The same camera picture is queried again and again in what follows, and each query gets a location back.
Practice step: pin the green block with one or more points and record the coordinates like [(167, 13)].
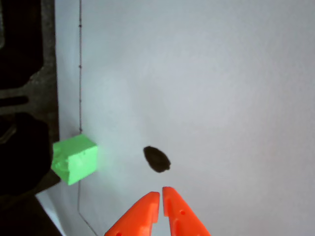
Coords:
[(78, 159)]

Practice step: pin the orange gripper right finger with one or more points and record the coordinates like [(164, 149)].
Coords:
[(183, 218)]

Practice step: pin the black dot mark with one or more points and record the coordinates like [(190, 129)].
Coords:
[(157, 159)]

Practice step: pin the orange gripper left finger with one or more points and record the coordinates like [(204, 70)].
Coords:
[(134, 216)]

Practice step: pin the black foam tray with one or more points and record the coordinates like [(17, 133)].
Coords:
[(48, 49)]

